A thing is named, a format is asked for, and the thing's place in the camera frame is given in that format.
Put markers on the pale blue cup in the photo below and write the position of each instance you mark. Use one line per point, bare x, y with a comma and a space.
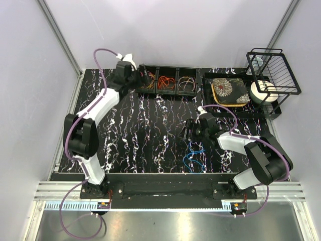
256, 63

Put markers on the black tray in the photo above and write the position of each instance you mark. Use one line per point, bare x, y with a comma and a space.
251, 109

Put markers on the aluminium ruler rail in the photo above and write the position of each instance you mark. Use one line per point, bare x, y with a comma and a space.
99, 206

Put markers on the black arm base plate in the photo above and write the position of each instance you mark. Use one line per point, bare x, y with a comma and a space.
167, 191

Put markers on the black wire dish rack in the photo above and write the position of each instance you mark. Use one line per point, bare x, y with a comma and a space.
277, 70

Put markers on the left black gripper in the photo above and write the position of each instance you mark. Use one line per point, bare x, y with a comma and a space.
146, 78

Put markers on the white ceramic bowl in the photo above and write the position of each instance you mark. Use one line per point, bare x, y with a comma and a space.
265, 97

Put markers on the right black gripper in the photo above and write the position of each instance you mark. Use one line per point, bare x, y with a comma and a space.
183, 133

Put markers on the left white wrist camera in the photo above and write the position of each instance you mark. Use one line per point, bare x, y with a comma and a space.
127, 58

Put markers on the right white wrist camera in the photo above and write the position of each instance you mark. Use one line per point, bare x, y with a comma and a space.
203, 113

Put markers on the black three-compartment bin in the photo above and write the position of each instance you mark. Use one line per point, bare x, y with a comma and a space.
174, 81

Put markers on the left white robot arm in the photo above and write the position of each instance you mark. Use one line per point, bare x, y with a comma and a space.
80, 138

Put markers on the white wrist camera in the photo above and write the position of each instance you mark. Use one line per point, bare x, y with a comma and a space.
203, 113
127, 58

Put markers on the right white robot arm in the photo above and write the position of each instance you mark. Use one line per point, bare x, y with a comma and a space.
268, 160

